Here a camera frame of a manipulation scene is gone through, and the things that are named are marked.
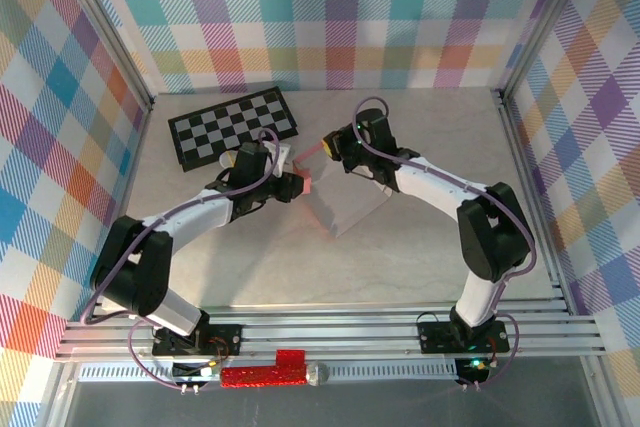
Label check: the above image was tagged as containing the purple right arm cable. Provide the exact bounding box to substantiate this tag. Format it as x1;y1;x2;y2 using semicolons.
353;95;539;391

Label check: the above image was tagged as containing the aluminium side rail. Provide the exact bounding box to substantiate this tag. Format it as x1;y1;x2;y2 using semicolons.
492;89;576;316

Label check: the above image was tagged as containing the slotted grey cable tray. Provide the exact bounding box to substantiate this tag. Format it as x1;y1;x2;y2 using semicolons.
77;364;461;383

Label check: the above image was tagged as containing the red tool on rail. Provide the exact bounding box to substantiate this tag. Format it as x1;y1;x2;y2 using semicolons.
220;348;307;389

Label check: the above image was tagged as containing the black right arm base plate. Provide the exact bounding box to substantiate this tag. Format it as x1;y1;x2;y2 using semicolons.
417;311;511;354

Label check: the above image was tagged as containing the pink paper box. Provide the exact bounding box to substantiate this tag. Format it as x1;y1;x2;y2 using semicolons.
291;143;392;239

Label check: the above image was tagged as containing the black grey checkerboard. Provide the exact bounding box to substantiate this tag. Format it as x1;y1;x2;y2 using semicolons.
167;85;300;174

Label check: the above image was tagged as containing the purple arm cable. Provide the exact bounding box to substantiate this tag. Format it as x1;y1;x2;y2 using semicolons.
353;95;539;391
82;127;281;393

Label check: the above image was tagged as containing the aluminium corner post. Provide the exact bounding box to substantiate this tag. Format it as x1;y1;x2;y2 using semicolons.
494;0;596;103
47;0;156;108

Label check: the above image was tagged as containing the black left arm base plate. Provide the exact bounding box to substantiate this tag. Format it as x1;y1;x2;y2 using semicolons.
151;322;244;358

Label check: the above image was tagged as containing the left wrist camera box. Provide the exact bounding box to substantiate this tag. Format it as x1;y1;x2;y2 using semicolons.
271;143;293;177

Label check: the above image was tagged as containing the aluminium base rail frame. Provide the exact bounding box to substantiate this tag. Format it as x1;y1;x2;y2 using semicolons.
54;299;609;366

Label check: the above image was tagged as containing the black controller board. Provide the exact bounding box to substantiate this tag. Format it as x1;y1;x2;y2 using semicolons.
172;360;221;394
457;356;494;392

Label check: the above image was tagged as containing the silver glitter ball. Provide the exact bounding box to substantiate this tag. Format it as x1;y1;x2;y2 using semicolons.
306;362;330;388

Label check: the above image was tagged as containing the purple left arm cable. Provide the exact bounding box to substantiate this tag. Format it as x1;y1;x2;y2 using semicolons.
82;127;281;393

